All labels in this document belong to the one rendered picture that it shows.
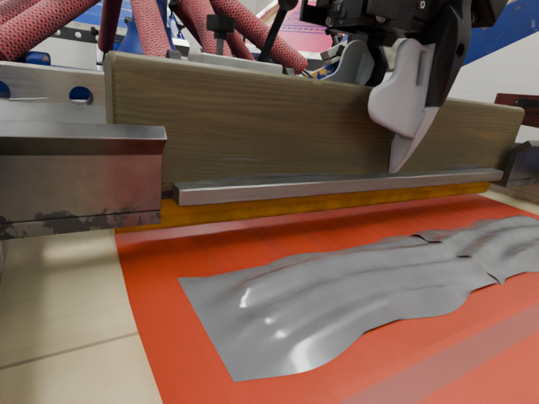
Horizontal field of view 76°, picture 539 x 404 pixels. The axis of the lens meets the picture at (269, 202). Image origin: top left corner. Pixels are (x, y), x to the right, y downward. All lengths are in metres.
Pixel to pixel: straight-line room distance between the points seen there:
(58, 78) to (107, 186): 0.23
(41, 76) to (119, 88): 0.22
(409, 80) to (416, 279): 0.13
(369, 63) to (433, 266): 0.17
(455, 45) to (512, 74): 2.22
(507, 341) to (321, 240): 0.12
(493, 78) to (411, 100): 2.27
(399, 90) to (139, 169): 0.17
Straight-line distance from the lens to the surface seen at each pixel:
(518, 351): 0.20
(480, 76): 2.57
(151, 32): 0.71
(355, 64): 0.31
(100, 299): 0.18
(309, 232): 0.25
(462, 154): 0.38
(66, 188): 0.18
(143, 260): 0.20
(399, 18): 0.25
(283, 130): 0.22
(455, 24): 0.27
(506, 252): 0.31
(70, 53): 4.31
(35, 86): 0.40
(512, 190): 0.53
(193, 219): 0.23
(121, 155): 0.18
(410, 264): 0.24
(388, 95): 0.25
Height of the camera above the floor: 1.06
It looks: 20 degrees down
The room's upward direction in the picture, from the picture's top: 7 degrees clockwise
